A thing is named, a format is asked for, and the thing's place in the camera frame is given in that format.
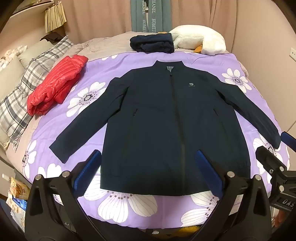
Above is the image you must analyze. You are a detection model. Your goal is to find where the folded navy garment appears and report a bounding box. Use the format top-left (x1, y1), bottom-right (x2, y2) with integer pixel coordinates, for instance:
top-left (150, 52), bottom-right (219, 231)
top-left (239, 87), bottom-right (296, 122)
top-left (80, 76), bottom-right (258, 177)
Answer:
top-left (129, 32), bottom-right (175, 54)

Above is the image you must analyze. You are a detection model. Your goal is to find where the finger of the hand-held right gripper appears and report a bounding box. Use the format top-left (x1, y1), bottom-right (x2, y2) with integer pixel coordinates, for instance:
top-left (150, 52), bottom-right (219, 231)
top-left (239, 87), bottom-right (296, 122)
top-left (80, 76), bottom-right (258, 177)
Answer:
top-left (280, 131), bottom-right (296, 149)
top-left (255, 146), bottom-right (287, 177)

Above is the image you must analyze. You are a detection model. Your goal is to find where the yellow snack packet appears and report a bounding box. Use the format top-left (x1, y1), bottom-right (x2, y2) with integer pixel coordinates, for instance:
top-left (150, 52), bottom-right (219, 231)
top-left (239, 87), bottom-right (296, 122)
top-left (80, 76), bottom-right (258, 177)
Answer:
top-left (10, 177), bottom-right (30, 200)

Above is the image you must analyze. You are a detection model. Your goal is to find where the grey plaid pillow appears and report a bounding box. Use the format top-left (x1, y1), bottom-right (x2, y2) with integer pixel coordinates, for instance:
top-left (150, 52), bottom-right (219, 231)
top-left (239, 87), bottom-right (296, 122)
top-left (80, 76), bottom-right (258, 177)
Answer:
top-left (0, 36), bottom-right (74, 151)

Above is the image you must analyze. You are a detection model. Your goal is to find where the pink curtain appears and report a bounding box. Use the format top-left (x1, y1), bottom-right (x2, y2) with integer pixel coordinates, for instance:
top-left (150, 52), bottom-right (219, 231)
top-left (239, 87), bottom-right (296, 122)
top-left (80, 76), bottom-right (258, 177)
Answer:
top-left (171, 0), bottom-right (236, 47)
top-left (58, 0), bottom-right (133, 45)

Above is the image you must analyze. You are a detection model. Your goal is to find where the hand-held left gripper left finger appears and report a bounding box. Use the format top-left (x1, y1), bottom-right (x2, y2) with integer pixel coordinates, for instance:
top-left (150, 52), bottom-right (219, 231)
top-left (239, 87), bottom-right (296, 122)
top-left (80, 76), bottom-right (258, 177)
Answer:
top-left (24, 149), bottom-right (104, 241)

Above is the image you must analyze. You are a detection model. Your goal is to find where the beige pillow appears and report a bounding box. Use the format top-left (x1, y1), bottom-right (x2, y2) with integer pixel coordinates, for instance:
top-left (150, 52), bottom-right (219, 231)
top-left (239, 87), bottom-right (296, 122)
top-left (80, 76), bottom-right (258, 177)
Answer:
top-left (0, 56), bottom-right (26, 102)
top-left (17, 39), bottom-right (58, 69)

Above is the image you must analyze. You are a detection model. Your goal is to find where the red down jacket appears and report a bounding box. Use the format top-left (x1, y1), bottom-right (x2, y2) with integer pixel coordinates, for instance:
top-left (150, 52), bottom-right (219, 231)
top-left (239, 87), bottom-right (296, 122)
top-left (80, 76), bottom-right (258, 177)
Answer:
top-left (27, 55), bottom-right (89, 116)

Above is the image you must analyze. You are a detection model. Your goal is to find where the grey-green lettered curtain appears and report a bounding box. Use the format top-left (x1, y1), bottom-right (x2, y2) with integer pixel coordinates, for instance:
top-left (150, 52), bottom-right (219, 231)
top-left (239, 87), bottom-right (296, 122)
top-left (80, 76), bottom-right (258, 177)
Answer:
top-left (131, 0), bottom-right (174, 33)

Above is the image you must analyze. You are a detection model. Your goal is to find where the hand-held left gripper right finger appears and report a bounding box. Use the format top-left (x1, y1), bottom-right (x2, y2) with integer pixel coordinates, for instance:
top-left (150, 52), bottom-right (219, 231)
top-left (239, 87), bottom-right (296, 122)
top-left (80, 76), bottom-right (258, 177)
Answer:
top-left (192, 149), bottom-right (274, 241)

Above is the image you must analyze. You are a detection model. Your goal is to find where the blue snack packet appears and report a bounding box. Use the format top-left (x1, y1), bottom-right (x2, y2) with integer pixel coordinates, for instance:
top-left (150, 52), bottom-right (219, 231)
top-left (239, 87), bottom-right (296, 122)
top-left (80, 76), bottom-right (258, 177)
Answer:
top-left (13, 198), bottom-right (28, 211)

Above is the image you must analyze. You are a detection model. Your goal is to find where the yellow fuzzy cloth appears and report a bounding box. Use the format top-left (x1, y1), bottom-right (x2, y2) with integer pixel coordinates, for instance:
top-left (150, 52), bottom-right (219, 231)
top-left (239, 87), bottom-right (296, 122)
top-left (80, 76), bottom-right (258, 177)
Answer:
top-left (157, 226), bottom-right (201, 241)

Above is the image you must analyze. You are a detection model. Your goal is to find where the navy zip jacket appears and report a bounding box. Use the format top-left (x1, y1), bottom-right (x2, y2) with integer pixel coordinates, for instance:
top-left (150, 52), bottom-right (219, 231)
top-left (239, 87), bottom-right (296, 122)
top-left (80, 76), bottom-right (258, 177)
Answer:
top-left (49, 60), bottom-right (281, 197)

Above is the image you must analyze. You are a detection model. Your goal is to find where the dark brown cloth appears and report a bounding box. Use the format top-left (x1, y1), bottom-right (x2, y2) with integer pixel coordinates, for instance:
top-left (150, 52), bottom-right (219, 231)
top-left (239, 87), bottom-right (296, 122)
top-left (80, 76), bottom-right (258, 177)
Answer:
top-left (40, 31), bottom-right (66, 43)

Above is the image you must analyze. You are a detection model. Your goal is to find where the purple floral blanket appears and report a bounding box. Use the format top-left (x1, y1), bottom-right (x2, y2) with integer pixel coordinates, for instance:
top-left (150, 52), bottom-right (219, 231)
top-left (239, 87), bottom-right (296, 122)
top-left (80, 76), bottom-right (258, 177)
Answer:
top-left (22, 50), bottom-right (290, 230)

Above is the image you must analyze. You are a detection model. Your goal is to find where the white plush goose toy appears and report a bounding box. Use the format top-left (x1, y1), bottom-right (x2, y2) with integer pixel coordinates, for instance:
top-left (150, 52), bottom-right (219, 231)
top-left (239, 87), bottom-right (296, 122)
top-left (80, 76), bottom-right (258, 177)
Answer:
top-left (159, 25), bottom-right (227, 56)

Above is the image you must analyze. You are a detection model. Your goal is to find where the white wall shelf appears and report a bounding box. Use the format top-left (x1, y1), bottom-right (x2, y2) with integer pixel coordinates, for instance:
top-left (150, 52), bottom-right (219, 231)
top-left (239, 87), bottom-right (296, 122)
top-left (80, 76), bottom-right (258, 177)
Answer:
top-left (5, 0), bottom-right (60, 24)

